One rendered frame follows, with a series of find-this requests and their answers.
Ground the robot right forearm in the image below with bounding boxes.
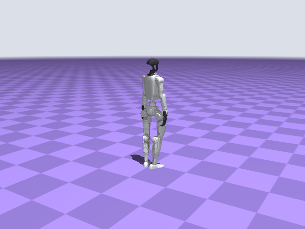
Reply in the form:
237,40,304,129
161,94,168,114

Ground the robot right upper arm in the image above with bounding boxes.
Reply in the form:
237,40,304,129
155,77,164,99

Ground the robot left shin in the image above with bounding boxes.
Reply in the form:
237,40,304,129
142,135,150,162

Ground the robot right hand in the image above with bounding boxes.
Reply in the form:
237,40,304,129
160,111,167,126

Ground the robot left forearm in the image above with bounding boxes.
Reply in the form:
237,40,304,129
142,94,147,109

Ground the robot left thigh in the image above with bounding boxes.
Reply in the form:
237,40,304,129
141,109,152,142

